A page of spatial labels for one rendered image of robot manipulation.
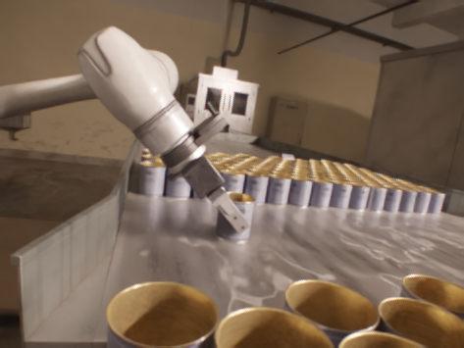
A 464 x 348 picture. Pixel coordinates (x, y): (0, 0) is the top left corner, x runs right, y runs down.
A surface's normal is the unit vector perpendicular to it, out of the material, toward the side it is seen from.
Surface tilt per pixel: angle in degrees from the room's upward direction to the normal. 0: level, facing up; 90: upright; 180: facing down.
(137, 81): 79
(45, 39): 90
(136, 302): 88
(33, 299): 90
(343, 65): 90
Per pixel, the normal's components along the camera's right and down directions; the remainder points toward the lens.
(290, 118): 0.26, 0.21
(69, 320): 0.14, -0.97
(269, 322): -0.10, 0.13
